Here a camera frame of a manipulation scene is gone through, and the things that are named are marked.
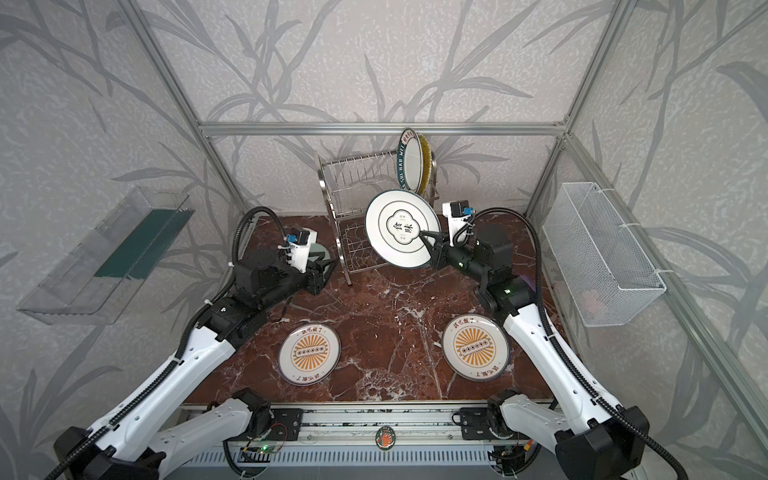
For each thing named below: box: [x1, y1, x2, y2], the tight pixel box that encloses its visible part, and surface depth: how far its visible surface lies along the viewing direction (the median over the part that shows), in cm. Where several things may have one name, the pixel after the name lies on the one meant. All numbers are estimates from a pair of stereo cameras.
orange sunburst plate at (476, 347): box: [442, 314, 510, 382], surface depth 88 cm
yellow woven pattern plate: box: [418, 134, 432, 196], surface depth 80 cm
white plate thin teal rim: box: [365, 189, 442, 268], surface depth 71 cm
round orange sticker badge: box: [375, 425, 397, 451], surface depth 73 cm
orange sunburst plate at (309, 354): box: [278, 323, 341, 386], surface depth 86 cm
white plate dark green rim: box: [397, 128, 424, 193], surface depth 93 cm
